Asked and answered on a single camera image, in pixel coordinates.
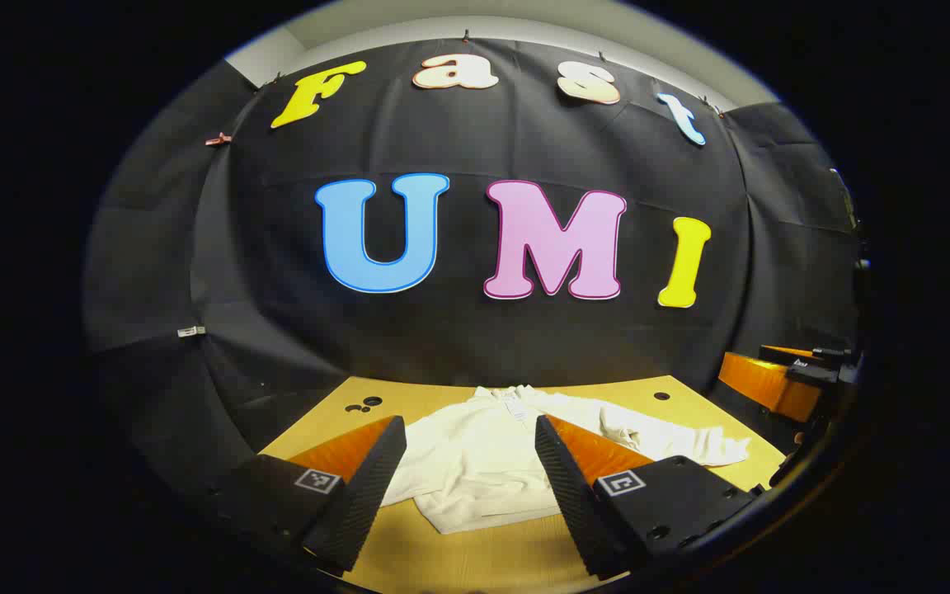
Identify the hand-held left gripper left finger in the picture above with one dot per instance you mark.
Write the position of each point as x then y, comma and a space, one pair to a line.
368, 487

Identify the black backdrop cloth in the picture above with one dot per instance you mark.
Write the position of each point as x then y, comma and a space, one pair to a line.
483, 346

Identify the white sweatshirt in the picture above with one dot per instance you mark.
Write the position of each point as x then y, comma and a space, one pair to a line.
475, 462

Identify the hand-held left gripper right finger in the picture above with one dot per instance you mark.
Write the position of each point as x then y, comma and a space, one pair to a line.
574, 503

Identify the small white clip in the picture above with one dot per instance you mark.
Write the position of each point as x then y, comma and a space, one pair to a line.
190, 331

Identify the small red clip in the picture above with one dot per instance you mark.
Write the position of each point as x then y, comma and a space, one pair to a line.
218, 139

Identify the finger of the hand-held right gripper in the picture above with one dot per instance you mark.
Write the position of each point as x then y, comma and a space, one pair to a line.
768, 386

